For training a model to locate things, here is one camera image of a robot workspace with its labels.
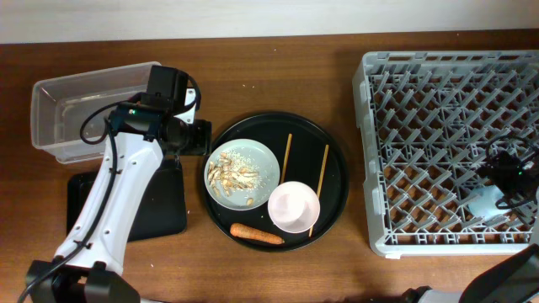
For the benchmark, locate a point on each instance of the grey plate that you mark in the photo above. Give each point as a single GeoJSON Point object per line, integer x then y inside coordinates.
{"type": "Point", "coordinates": [268, 166]}

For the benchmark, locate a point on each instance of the light blue cup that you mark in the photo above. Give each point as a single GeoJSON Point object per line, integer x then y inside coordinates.
{"type": "Point", "coordinates": [482, 203]}

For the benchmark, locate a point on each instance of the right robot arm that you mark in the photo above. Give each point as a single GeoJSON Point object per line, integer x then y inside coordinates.
{"type": "Point", "coordinates": [514, 184]}

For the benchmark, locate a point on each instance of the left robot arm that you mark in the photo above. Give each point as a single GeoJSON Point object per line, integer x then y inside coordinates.
{"type": "Point", "coordinates": [138, 134]}

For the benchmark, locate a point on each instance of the grey dishwasher rack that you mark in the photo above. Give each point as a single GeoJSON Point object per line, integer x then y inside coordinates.
{"type": "Point", "coordinates": [427, 120]}

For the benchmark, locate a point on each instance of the pile of peanut shells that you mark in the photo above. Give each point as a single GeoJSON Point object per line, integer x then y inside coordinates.
{"type": "Point", "coordinates": [221, 186]}

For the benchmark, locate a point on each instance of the clear plastic bin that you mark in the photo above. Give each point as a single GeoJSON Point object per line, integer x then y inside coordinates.
{"type": "Point", "coordinates": [60, 105]}

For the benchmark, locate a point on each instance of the pile of rice grains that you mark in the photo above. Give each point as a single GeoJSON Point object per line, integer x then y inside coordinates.
{"type": "Point", "coordinates": [241, 169]}

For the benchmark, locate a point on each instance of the black rectangular bin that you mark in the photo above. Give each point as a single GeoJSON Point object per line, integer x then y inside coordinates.
{"type": "Point", "coordinates": [162, 211]}

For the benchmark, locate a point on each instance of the orange carrot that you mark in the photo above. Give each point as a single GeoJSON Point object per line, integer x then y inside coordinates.
{"type": "Point", "coordinates": [247, 232]}

